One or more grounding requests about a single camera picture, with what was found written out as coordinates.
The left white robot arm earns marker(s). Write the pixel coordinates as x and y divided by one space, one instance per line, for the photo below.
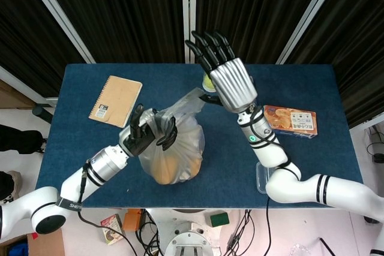
72 184

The white frame post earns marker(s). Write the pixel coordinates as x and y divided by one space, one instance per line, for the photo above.
309 16
60 13
189 13

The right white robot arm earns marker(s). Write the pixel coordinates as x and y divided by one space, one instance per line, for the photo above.
345 193

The translucent plastic bag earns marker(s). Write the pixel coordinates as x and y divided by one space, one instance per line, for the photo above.
186 148

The clear tennis ball tube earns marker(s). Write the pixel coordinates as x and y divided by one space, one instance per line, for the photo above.
210 89

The brown spiral notebook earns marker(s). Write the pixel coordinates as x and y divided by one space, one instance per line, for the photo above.
117 100

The small round orange bread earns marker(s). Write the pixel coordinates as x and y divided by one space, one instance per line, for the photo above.
193 169

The orange blue tissue pack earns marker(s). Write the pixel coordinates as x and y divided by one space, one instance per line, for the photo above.
294 121

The small printed snack box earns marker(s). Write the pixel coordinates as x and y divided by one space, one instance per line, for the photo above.
111 229

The brown cardboard sheet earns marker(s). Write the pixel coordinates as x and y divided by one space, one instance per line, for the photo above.
45 244

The blue table cloth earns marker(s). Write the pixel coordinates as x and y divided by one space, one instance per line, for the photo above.
300 88

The green block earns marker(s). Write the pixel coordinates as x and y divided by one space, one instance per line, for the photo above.
219 220

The orange plastic object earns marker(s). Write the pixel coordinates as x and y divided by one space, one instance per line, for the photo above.
132 220

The black pleated curtain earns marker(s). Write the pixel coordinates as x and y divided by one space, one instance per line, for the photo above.
360 43
255 4
24 43
120 13

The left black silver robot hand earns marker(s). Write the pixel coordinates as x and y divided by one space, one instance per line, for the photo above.
141 139

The black beige shoe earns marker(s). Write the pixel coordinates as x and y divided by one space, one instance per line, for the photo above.
7 187

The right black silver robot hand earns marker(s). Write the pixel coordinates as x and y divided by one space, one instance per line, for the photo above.
234 85

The clear plastic food container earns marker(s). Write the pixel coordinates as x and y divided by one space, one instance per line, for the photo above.
261 178

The white robot torso base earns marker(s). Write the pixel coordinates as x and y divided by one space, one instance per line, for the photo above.
186 238

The large round orange bread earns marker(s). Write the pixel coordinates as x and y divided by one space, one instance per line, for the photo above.
166 172

